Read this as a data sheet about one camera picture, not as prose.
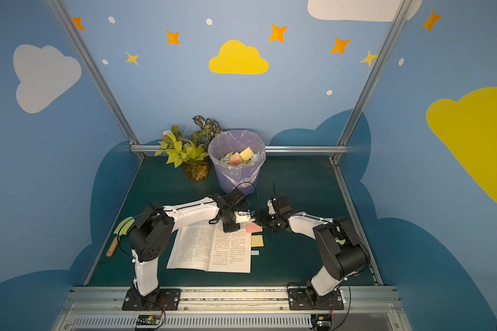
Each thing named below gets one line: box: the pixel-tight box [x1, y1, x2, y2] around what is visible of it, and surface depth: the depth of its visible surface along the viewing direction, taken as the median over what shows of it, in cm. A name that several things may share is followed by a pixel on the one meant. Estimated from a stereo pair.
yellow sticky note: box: [251, 234, 264, 248], surface depth 91 cm
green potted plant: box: [154, 115, 221, 182], surface depth 99 cm
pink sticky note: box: [245, 222, 263, 234], surface depth 92 cm
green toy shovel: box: [106, 216, 136, 258], surface depth 92 cm
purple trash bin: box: [208, 129, 267, 196], surface depth 95 cm
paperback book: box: [166, 221, 252, 274], surface depth 86 cm
